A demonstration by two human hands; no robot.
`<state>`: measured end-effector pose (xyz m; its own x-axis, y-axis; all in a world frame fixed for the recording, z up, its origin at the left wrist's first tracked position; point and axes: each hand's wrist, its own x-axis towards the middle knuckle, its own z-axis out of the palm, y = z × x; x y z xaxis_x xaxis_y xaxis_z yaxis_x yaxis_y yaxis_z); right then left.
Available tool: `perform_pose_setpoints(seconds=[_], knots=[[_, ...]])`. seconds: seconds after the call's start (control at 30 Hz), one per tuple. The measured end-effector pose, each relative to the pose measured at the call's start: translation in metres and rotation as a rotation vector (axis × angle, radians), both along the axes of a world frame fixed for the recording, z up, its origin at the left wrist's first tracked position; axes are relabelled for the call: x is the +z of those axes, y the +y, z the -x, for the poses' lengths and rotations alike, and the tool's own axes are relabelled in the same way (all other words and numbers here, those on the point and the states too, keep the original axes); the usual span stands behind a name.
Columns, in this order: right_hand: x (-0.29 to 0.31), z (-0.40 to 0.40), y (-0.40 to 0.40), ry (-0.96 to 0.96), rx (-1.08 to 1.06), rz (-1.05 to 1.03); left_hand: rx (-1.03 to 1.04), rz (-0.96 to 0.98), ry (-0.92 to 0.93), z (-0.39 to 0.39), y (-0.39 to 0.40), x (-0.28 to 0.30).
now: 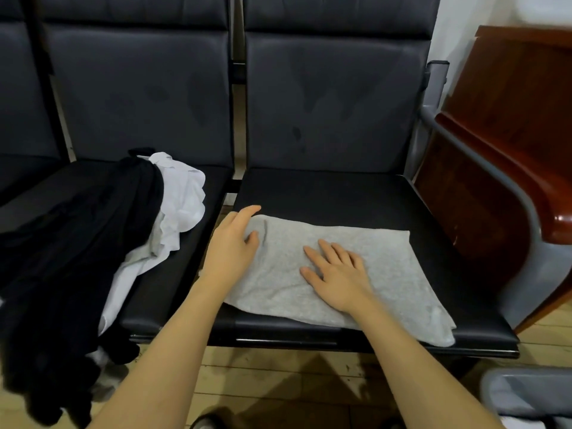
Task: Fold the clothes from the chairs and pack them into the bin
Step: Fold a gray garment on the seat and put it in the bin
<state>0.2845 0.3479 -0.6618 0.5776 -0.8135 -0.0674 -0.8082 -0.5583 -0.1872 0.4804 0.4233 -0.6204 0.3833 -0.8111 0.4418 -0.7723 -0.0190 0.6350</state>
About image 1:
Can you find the grey garment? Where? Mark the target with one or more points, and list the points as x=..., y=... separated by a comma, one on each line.
x=393, y=281

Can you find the person's left forearm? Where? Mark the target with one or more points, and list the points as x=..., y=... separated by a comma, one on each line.
x=156, y=371

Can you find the brown wooden bench armrest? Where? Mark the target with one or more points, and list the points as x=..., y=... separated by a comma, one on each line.
x=527, y=178

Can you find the pile of clothes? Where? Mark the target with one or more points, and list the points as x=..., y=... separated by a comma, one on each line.
x=71, y=254

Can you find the person's left hand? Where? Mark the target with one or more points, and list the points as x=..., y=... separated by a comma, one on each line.
x=231, y=253

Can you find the person's right forearm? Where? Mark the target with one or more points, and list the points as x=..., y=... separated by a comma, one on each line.
x=425, y=375

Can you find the black leather bench seat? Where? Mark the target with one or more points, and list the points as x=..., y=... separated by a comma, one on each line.
x=134, y=85
x=335, y=102
x=22, y=93

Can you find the person's black shoe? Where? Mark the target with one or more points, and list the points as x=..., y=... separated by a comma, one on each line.
x=210, y=421

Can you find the brown wooden desk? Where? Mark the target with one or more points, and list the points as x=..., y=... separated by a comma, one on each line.
x=518, y=93

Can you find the person's right hand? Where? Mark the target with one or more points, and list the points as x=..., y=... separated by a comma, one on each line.
x=340, y=281

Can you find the grey plastic storage bin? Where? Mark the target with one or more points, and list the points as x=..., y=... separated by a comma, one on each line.
x=527, y=393

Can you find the white plastic tray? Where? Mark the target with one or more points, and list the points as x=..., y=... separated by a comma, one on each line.
x=545, y=9

